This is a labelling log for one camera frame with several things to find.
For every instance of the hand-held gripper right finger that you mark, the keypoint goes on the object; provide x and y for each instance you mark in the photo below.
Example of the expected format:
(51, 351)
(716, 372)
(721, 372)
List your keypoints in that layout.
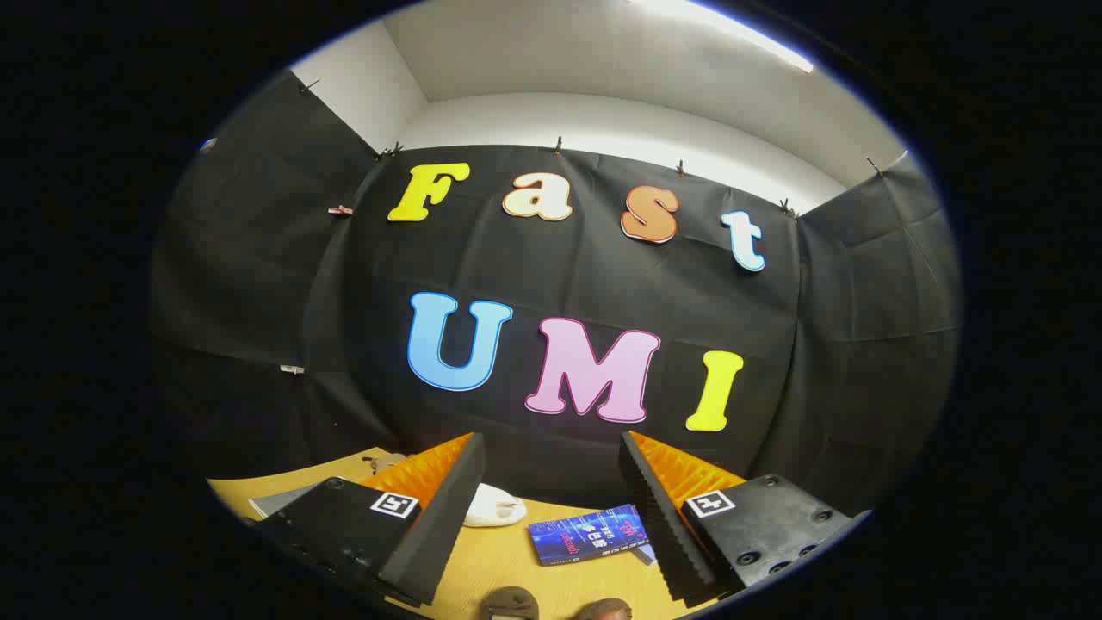
(659, 517)

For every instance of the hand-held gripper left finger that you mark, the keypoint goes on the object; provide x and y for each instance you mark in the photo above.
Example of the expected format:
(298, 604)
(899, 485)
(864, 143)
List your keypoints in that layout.
(448, 517)

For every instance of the brown fuzzy shoe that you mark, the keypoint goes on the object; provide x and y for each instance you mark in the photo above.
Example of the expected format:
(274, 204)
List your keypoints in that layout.
(604, 611)
(508, 605)

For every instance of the grey fabric storage box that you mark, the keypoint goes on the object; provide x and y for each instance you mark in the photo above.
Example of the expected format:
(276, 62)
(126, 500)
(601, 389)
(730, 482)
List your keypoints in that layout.
(284, 501)

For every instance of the light blue book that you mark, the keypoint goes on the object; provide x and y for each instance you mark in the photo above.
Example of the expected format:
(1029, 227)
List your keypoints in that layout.
(647, 555)

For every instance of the white plush toy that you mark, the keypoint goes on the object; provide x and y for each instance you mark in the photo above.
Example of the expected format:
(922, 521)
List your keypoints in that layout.
(495, 508)

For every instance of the dark blue book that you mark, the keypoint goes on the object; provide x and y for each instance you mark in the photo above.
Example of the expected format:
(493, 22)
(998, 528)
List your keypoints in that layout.
(585, 536)

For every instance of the brown plush toy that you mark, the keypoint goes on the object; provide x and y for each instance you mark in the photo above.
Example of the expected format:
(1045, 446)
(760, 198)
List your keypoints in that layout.
(387, 462)

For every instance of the black backdrop cloth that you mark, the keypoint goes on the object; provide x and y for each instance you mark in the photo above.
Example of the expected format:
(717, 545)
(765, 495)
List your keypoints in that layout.
(560, 275)

